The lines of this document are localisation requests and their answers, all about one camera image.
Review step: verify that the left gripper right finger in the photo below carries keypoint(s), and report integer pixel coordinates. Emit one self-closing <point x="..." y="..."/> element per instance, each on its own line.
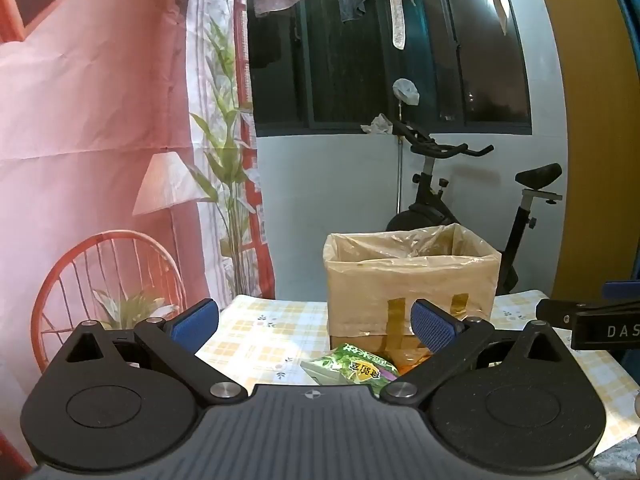
<point x="455" y="345"/>

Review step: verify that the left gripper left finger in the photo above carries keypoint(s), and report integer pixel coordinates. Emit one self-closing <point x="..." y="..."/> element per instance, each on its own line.
<point x="173" y="345"/>

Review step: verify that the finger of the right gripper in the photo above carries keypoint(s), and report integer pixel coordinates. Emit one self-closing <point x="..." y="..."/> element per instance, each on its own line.
<point x="621" y="290"/>

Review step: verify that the green snack packet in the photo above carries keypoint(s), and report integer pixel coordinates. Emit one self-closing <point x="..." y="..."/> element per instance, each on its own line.
<point x="350" y="365"/>

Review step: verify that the yellow checkered tablecloth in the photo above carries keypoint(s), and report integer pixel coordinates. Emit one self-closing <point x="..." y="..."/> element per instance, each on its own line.
<point x="260" y="341"/>

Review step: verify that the cardboard box with plastic liner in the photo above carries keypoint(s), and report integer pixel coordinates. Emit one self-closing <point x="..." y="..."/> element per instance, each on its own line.
<point x="375" y="278"/>

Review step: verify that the black exercise bike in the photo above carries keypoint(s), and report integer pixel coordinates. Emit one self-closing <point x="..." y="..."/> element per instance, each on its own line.
<point x="458" y="184"/>

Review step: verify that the metal pole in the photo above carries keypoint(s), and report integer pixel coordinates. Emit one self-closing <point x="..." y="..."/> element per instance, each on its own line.
<point x="400" y="163"/>

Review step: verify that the crumpled white tissue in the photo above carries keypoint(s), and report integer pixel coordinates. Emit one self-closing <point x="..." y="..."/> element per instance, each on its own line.
<point x="379" y="125"/>

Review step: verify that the white plastic bag on pole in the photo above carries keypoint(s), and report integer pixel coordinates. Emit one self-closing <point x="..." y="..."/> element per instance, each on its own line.
<point x="406" y="92"/>

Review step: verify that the wooden door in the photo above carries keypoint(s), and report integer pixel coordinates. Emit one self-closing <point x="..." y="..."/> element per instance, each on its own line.
<point x="601" y="89"/>

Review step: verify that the dark window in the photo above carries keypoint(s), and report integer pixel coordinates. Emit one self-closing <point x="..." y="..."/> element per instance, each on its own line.
<point x="312" y="73"/>

